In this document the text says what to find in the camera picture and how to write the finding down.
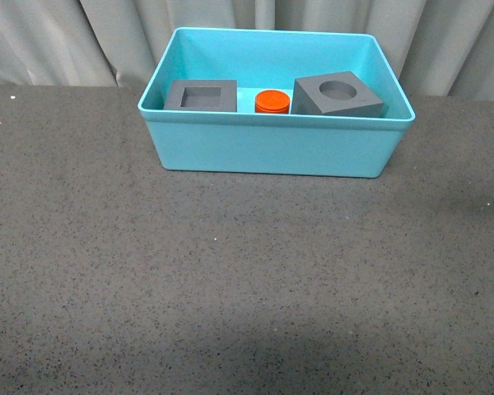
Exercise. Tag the orange cylinder part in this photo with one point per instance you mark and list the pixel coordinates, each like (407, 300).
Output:
(272, 102)

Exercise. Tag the gray block with square hole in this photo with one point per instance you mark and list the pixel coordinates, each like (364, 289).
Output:
(202, 95)

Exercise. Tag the gray block with round hole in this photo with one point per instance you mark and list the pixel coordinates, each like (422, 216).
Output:
(335, 94)

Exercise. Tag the blue plastic box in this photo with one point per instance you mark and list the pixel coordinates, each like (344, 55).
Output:
(248, 142)

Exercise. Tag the white curtain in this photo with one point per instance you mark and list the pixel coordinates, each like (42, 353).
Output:
(434, 47)

